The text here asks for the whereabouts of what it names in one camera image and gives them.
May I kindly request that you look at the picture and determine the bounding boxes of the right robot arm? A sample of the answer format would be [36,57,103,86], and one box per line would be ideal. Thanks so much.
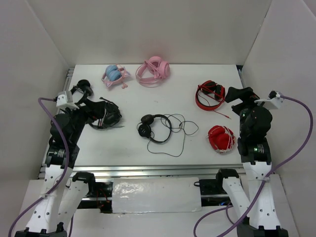
[215,87,288,237]

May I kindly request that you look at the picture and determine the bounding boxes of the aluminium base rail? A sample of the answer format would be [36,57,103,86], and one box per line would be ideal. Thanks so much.
[38,164,272,179]

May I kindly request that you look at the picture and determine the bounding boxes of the red black headphones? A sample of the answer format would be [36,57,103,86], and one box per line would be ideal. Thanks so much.
[195,80,230,119]

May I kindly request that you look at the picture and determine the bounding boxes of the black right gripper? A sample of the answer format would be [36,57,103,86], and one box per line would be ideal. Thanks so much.
[225,85,264,136]

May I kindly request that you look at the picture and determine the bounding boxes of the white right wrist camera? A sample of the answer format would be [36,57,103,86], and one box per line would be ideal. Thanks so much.
[254,90,284,110]

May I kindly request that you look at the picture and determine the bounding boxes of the pink gaming headphones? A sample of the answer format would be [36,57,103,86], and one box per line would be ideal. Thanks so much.
[135,56,170,87]

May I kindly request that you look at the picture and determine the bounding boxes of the black headset with microphone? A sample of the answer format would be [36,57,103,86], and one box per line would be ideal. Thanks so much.
[88,97,122,130]

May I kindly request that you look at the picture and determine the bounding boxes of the pink blue cat-ear headphones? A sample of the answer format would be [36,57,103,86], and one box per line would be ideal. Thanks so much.
[101,64,131,89]

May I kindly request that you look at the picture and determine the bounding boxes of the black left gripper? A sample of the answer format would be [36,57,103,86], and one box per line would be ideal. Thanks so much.
[62,98,106,143]

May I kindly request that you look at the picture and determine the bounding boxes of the white taped cover sheet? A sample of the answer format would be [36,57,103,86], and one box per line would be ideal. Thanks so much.
[112,177,202,213]

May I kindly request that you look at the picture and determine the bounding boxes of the small black headphones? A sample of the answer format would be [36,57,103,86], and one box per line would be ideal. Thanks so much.
[70,79,93,97]

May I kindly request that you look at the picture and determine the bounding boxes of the black Panasonic wired headphones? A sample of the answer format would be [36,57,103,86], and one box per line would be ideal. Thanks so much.
[137,113,199,158]

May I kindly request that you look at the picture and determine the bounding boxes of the folded red headphones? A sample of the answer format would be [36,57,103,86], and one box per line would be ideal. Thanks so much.
[207,125,236,154]

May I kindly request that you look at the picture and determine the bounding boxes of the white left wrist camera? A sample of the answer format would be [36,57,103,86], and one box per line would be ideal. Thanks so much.
[56,91,79,110]

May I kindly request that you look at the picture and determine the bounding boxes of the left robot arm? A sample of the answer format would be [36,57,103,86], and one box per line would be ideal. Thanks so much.
[8,97,105,237]

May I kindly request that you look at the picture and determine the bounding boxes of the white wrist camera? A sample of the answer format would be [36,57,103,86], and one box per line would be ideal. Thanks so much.
[56,91,79,110]
[254,90,284,110]

